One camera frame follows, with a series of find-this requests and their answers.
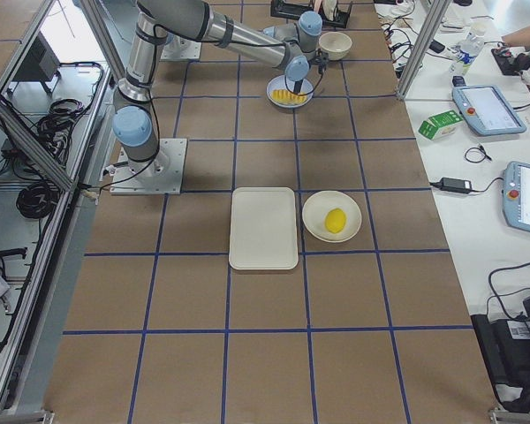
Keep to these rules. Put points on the grilled striped bread loaf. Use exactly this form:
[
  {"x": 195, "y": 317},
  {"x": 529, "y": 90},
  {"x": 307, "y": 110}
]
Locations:
[{"x": 287, "y": 98}]

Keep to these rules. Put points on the light blue plate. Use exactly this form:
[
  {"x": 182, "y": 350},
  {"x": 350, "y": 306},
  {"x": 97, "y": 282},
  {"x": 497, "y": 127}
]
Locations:
[{"x": 280, "y": 82}]

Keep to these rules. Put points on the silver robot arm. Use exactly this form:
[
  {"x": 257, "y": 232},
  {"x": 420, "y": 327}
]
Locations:
[{"x": 176, "y": 29}]

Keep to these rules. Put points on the cream plate in rack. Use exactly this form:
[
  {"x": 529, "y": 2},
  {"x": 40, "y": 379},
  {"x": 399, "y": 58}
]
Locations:
[{"x": 329, "y": 8}]

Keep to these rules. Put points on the cream round plate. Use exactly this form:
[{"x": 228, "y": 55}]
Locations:
[{"x": 318, "y": 205}]

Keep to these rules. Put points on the plastic water bottle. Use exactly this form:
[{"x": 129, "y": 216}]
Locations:
[{"x": 468, "y": 49}]

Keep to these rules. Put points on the blue teach pendant upper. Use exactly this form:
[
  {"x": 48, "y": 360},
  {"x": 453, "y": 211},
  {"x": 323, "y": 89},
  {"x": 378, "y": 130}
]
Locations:
[{"x": 486, "y": 111}]

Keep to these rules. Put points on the blue teach pendant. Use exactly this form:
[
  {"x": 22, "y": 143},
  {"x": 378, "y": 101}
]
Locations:
[
  {"x": 486, "y": 111},
  {"x": 516, "y": 195}
]

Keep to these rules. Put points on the green white carton box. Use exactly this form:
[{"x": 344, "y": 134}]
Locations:
[{"x": 440, "y": 125}]

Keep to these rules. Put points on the blue teach pendant lower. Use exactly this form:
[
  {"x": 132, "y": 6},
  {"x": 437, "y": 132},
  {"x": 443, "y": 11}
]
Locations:
[{"x": 516, "y": 195}]

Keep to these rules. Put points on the cream white bowl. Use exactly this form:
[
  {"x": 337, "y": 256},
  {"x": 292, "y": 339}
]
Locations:
[{"x": 336, "y": 45}]

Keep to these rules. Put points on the black dish rack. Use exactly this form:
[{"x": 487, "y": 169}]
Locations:
[{"x": 286, "y": 10}]

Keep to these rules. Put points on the yellow lemon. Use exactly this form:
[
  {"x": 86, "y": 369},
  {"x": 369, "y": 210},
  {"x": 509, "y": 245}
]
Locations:
[{"x": 335, "y": 220}]

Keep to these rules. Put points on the white rectangular tray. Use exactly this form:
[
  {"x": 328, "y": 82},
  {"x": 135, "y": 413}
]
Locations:
[{"x": 263, "y": 234}]

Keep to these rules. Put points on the aluminium frame post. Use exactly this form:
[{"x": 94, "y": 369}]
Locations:
[{"x": 426, "y": 36}]

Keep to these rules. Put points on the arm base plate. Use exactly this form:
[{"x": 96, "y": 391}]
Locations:
[
  {"x": 180, "y": 49},
  {"x": 164, "y": 174}
]

